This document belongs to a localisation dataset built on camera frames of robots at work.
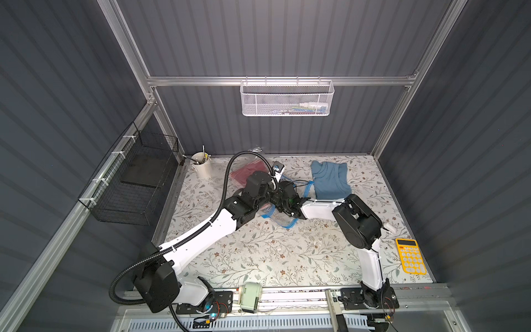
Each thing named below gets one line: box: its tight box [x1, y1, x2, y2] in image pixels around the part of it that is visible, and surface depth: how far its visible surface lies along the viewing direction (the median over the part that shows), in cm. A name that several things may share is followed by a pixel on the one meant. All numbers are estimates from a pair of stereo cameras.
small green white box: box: [239, 281, 263, 315], surface depth 72 cm
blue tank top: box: [311, 160, 352, 200], surface depth 111 cm
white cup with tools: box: [181, 144, 212, 179], surface depth 107 cm
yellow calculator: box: [395, 238, 428, 276], surface depth 84 cm
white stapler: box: [383, 222, 399, 234], surface depth 91 cm
